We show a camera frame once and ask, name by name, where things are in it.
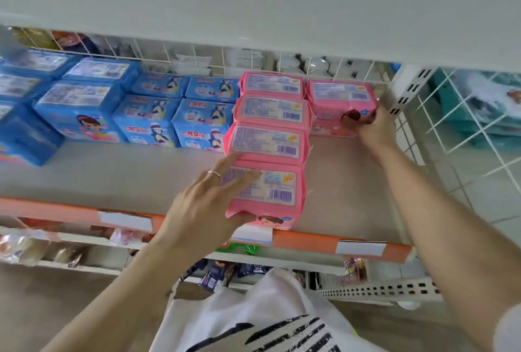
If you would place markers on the person's right hand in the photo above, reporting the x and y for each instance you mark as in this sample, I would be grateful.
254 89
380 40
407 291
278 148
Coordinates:
380 132

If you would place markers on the person's left hand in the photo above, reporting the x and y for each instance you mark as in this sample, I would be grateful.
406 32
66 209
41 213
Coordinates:
199 217

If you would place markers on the person's left middle finger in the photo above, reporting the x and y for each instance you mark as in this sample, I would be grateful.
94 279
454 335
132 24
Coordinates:
224 165

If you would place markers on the person's right fingers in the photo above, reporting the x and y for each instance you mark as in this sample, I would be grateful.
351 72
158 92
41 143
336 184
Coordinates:
358 118

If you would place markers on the person's left thumb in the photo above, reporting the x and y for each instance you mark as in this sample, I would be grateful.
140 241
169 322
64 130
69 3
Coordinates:
242 219

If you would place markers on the pink packet with blue badge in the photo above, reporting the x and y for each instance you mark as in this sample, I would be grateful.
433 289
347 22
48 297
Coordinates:
333 93

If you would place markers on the pink packet with girl print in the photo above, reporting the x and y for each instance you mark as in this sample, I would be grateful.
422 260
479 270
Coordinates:
276 197

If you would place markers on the person's right forearm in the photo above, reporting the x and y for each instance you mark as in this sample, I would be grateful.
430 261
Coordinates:
439 233

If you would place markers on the person's left forearm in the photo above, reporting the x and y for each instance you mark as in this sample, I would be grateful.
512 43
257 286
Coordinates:
122 303

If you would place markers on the white price label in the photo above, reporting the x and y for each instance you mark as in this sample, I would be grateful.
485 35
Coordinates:
360 249
126 221
252 236

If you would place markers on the green snack packet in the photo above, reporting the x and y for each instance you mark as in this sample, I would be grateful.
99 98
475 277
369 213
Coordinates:
240 249

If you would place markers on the pink packet with barcode label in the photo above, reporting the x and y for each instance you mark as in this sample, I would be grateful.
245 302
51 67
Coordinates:
270 84
264 142
268 109

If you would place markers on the blue packet with figure print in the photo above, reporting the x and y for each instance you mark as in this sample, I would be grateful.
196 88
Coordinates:
211 89
201 124
144 120
160 85

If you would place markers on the dark blue snack packets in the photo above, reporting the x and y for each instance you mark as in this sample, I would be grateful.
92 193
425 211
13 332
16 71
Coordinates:
219 274

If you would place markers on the white perforated shelf upright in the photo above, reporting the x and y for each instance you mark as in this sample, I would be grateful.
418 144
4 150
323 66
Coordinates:
411 89

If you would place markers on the row of white packs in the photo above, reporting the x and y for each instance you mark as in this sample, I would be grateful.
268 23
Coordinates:
317 65

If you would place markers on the orange shelf edge strip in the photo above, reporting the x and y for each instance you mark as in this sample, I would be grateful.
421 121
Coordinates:
309 242

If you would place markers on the brown cardboard box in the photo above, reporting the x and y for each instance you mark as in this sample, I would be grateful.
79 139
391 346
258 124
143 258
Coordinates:
191 291

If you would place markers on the white shirt with black print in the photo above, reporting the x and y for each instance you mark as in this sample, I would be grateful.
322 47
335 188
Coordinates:
268 315

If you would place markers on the grey shelf board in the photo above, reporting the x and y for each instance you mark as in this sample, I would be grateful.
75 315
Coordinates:
122 177

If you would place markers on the pink clear snack packet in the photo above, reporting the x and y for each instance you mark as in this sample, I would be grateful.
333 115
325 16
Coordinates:
354 270

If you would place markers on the teal packages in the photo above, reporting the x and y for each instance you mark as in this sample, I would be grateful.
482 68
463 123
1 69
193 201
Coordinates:
484 99

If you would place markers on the white overhead shelf board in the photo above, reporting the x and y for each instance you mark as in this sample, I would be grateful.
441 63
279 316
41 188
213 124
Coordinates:
260 2

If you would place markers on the group of large blue packs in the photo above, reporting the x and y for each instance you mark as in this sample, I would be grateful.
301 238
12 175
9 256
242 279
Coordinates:
77 99

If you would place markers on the clear snack bags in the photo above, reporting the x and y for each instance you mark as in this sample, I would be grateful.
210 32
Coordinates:
28 248

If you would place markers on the white perforated shelf bracket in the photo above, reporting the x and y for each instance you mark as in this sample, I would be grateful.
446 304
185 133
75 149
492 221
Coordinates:
378 290

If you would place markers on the white lower shelf rail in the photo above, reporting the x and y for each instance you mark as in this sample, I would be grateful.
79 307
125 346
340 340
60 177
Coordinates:
81 240

